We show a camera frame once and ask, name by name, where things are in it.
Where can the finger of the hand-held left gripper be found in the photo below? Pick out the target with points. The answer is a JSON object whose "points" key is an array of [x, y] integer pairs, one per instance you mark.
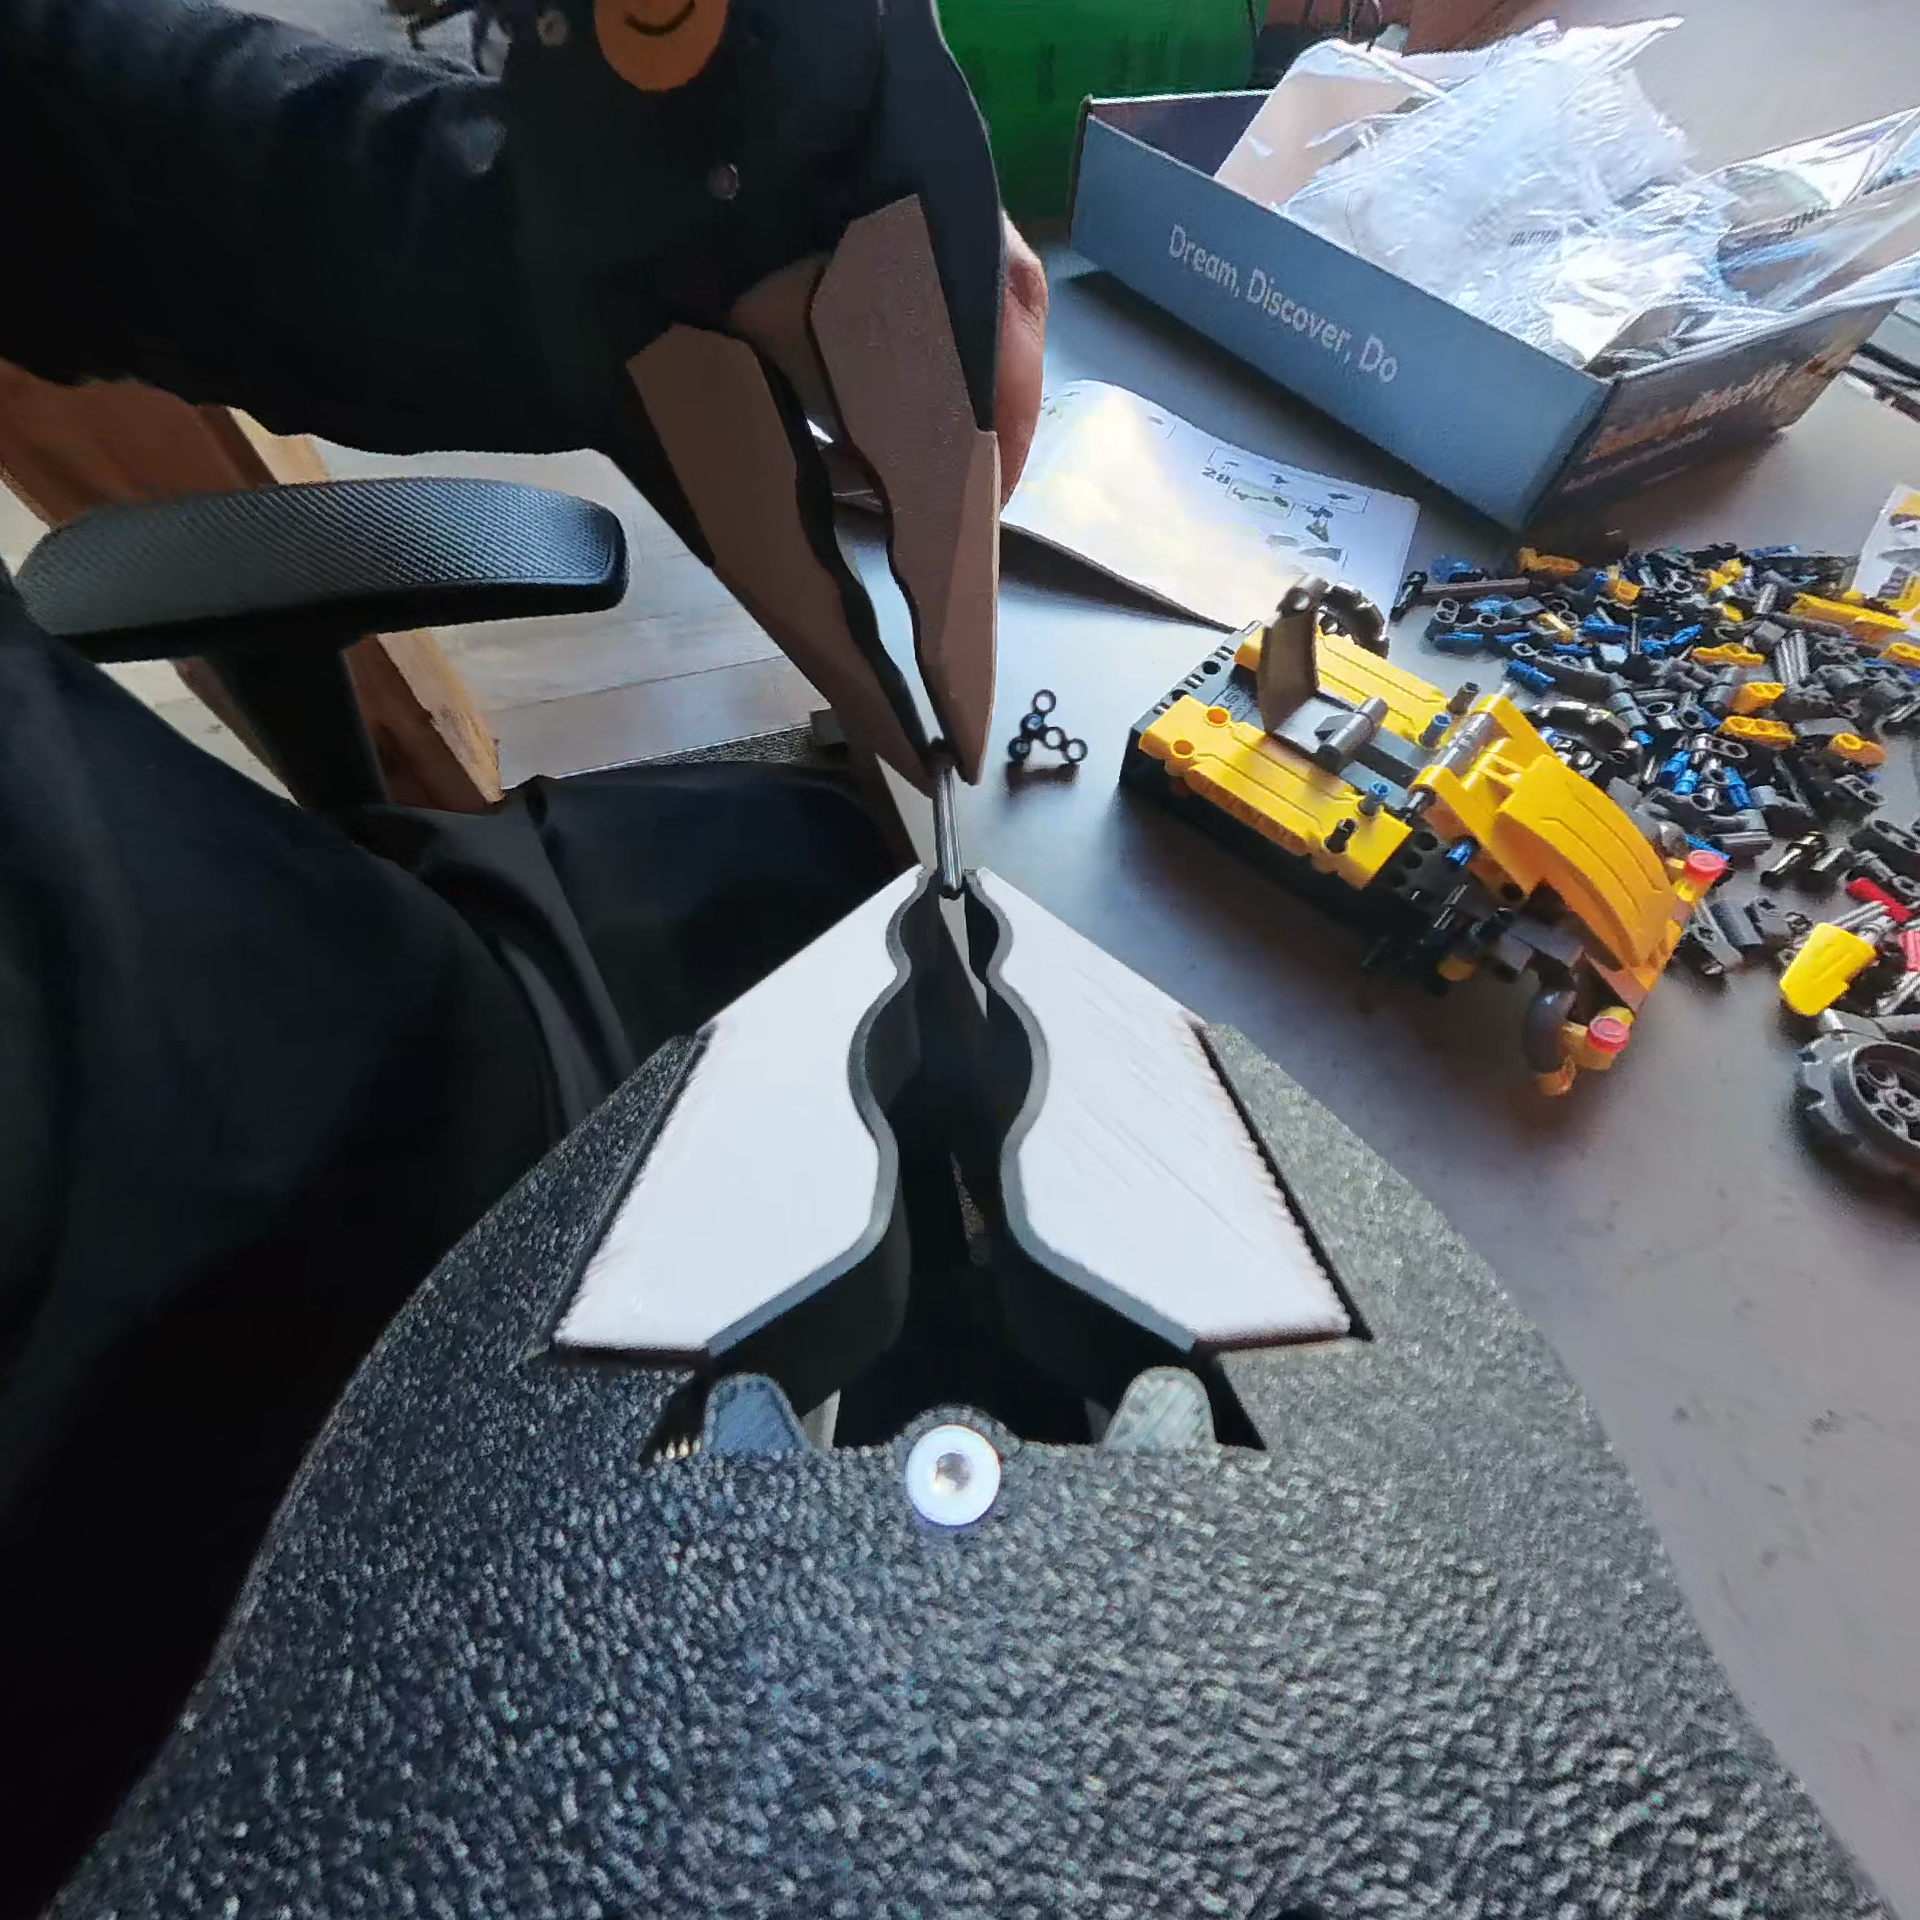
{"points": [[750, 481], [914, 421]]}

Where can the black brick connector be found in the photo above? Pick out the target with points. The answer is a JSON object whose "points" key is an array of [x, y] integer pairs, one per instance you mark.
{"points": [[1044, 736]]}

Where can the clear plastic bags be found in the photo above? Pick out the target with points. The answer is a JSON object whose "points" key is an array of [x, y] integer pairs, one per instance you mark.
{"points": [[1562, 180]]}

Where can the grey brick axle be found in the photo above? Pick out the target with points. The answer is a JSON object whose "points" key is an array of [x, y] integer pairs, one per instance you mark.
{"points": [[950, 835]]}

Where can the blue toy box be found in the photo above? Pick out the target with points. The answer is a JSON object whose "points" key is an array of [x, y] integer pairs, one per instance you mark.
{"points": [[1351, 332]]}

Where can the person's legs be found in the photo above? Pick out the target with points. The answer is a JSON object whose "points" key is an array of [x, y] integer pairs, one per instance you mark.
{"points": [[270, 1140]]}

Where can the grey desk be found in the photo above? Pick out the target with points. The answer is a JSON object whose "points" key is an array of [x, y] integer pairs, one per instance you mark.
{"points": [[1562, 1201]]}

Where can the person's left hand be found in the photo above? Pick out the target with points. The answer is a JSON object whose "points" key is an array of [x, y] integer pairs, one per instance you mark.
{"points": [[1020, 346]]}

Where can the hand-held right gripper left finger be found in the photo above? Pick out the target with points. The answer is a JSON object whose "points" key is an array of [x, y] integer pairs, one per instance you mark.
{"points": [[737, 1171]]}

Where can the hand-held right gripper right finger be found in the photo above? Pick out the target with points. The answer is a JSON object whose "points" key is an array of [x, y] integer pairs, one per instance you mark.
{"points": [[1170, 1187]]}

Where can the building instruction booklet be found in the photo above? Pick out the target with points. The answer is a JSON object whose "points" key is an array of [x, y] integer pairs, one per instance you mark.
{"points": [[1201, 496]]}

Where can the pile of loose toy bricks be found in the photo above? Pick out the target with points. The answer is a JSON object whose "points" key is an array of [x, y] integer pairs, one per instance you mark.
{"points": [[1740, 751]]}

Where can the black chair armrest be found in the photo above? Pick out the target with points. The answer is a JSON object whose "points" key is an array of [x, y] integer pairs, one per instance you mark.
{"points": [[331, 555]]}

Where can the yellow toy brick vehicle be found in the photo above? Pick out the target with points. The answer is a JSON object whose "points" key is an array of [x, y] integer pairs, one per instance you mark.
{"points": [[1441, 812]]}

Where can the person's left forearm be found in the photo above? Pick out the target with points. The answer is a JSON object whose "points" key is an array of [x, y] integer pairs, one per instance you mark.
{"points": [[241, 210]]}

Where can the green plastic bin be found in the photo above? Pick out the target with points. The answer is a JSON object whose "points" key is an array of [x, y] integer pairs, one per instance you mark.
{"points": [[1096, 92]]}

